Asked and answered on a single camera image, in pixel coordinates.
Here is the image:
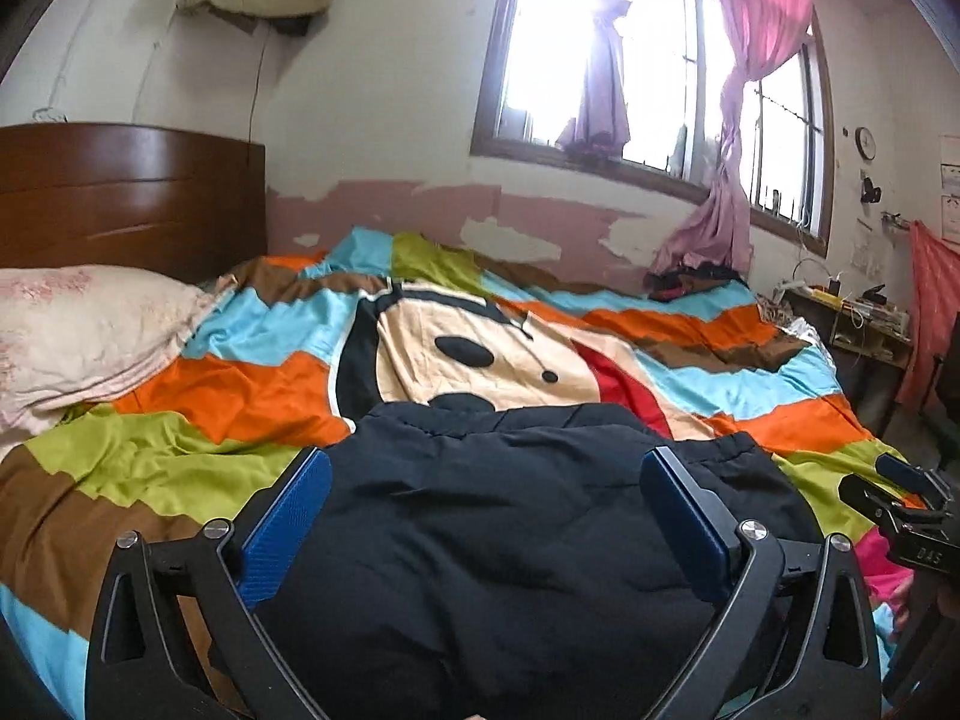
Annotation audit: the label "pile of dark clothes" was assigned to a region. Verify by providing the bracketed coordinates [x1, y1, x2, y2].
[643, 261, 745, 305]

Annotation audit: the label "thin wall cable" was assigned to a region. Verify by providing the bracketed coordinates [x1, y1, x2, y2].
[244, 19, 269, 145]

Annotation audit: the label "white wall papers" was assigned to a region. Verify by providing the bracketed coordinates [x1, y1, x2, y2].
[939, 160, 960, 227]

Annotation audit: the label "colourful printed blanket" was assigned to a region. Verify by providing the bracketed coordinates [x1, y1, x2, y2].
[0, 227, 914, 720]

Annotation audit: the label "wooden headboard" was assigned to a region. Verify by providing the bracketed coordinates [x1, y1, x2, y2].
[0, 122, 269, 287]

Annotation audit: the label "black padded jacket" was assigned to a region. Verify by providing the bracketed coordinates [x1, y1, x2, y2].
[210, 400, 839, 720]

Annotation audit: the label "short purple curtain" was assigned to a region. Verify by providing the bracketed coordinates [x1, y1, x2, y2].
[551, 0, 652, 160]

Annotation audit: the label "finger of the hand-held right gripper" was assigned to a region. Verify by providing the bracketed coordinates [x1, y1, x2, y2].
[838, 472, 912, 535]
[876, 453, 953, 512]

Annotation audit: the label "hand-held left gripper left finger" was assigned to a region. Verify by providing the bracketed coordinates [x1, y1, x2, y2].
[85, 446, 333, 720]

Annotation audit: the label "wooden framed window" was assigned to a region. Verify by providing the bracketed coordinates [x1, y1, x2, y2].
[469, 0, 835, 260]

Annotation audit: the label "pink floral pillow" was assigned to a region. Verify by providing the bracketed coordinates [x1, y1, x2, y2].
[0, 264, 226, 437]

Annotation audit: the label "bright pink garment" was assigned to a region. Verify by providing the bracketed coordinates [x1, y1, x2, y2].
[853, 527, 914, 620]

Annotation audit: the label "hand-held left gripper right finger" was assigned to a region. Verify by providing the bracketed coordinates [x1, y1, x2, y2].
[640, 446, 884, 720]

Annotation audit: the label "long pink curtain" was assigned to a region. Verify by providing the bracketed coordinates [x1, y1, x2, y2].
[651, 0, 817, 280]

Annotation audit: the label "hanging red cloth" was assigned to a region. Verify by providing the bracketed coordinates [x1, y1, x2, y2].
[896, 220, 960, 410]

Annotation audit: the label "cluttered dark desk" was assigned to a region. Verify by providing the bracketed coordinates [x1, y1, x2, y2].
[757, 259, 917, 410]

